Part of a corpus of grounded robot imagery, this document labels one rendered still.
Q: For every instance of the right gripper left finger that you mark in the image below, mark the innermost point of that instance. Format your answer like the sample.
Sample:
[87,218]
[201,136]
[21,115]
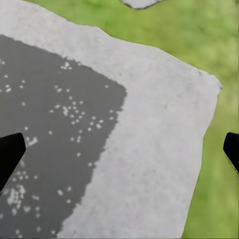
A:
[12,148]

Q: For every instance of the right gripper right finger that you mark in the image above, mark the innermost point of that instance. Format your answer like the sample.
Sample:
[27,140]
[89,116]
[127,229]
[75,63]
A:
[231,148]

